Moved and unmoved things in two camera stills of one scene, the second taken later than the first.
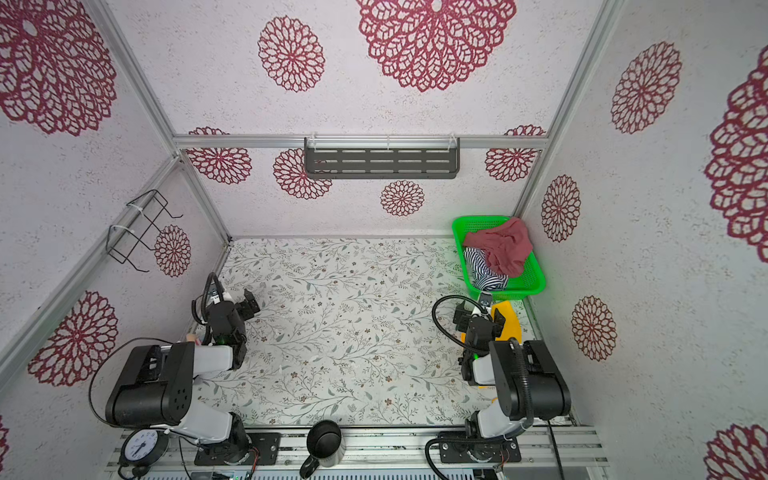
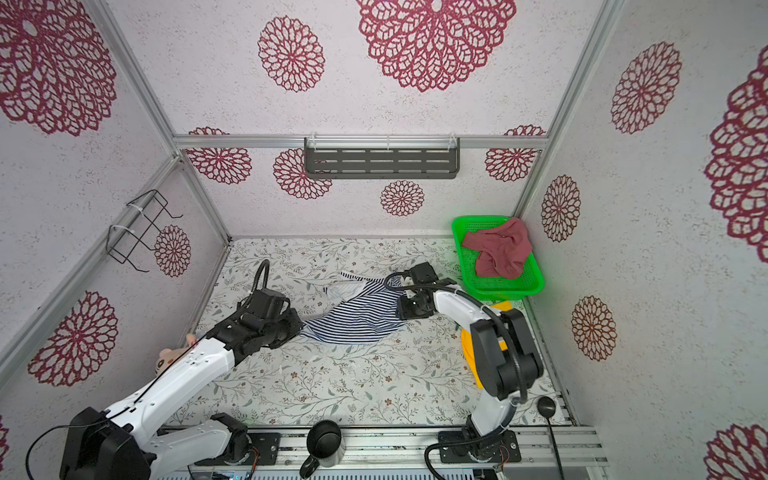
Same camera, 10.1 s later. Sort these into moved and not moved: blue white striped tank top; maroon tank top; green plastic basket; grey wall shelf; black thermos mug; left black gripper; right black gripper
Moved: blue white striped tank top; left black gripper; right black gripper
Not moved: maroon tank top; black thermos mug; grey wall shelf; green plastic basket
